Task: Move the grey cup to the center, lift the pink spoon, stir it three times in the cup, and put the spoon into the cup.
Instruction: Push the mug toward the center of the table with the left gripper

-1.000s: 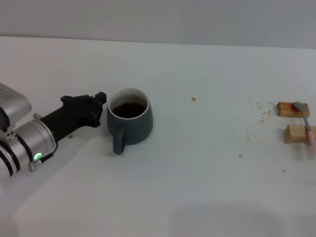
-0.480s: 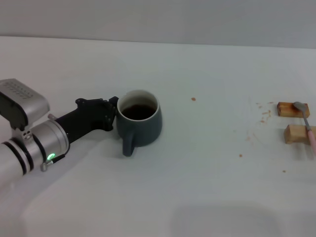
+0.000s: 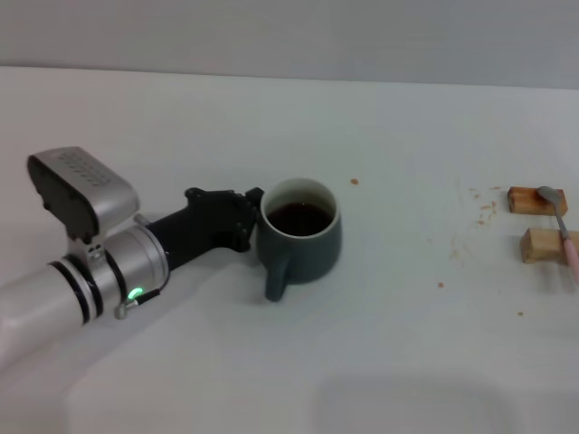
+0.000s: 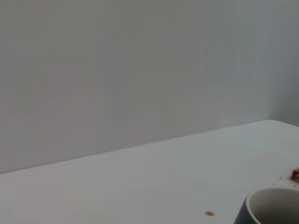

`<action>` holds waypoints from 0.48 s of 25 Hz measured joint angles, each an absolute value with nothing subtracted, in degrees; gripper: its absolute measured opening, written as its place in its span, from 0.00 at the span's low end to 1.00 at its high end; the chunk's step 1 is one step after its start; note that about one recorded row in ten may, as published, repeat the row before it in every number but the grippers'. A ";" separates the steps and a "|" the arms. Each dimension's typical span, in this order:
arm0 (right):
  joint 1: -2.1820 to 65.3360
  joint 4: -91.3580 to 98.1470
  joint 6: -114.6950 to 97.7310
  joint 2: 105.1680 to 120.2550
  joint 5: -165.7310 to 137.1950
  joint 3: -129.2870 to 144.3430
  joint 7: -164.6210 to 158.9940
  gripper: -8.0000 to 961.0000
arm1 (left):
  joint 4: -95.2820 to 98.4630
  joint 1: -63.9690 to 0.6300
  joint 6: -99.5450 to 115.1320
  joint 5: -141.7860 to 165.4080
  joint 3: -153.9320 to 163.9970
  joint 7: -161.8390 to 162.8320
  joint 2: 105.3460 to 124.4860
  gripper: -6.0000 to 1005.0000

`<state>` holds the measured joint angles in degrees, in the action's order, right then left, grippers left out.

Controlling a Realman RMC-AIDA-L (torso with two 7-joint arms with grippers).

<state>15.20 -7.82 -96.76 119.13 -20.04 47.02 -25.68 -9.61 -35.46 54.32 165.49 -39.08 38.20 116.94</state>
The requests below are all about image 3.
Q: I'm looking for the dark coffee liquid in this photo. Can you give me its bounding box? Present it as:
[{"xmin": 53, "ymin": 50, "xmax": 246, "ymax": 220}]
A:
[{"xmin": 264, "ymin": 202, "xmax": 337, "ymax": 239}]

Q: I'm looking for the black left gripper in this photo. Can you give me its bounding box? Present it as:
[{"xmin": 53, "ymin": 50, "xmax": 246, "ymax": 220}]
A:
[{"xmin": 147, "ymin": 185, "xmax": 265, "ymax": 273}]

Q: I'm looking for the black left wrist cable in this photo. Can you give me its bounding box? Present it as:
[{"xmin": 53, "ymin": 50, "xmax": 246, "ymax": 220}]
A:
[{"xmin": 114, "ymin": 286, "xmax": 163, "ymax": 321}]

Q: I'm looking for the light wooden block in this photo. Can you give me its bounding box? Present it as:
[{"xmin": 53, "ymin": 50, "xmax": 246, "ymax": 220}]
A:
[{"xmin": 518, "ymin": 228, "xmax": 579, "ymax": 266}]

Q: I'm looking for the pink handled metal spoon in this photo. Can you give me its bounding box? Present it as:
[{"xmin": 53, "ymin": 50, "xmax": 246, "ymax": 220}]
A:
[{"xmin": 536, "ymin": 185, "xmax": 579, "ymax": 286}]

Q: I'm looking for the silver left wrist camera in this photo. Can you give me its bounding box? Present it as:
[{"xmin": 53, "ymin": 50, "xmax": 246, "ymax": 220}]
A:
[{"xmin": 26, "ymin": 145, "xmax": 140, "ymax": 259}]

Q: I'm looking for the dark grey ceramic cup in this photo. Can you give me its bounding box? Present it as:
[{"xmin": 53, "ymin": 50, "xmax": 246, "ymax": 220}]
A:
[{"xmin": 255, "ymin": 175, "xmax": 344, "ymax": 303}]

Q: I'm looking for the stained brown wooden block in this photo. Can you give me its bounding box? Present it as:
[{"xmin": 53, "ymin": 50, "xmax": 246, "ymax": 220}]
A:
[{"xmin": 507, "ymin": 185, "xmax": 569, "ymax": 217}]

